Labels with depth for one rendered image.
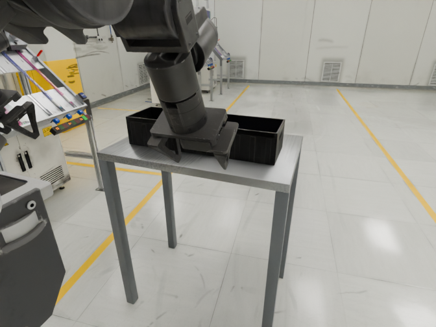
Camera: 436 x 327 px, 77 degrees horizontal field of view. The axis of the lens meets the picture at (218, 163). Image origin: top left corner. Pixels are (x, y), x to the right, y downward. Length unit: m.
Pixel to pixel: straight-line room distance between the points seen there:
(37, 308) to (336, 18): 7.61
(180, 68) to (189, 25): 0.05
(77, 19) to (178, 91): 0.18
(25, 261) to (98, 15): 0.26
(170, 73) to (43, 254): 0.25
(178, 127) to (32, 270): 0.24
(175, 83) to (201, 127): 0.08
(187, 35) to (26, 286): 0.32
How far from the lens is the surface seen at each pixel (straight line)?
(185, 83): 0.35
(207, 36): 0.40
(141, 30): 0.32
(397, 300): 1.76
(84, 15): 0.19
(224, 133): 0.41
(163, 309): 1.52
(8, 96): 0.69
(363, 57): 7.84
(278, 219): 0.89
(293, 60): 7.67
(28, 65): 2.36
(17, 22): 0.23
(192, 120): 0.38
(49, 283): 0.40
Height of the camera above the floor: 1.19
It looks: 25 degrees down
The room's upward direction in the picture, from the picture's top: straight up
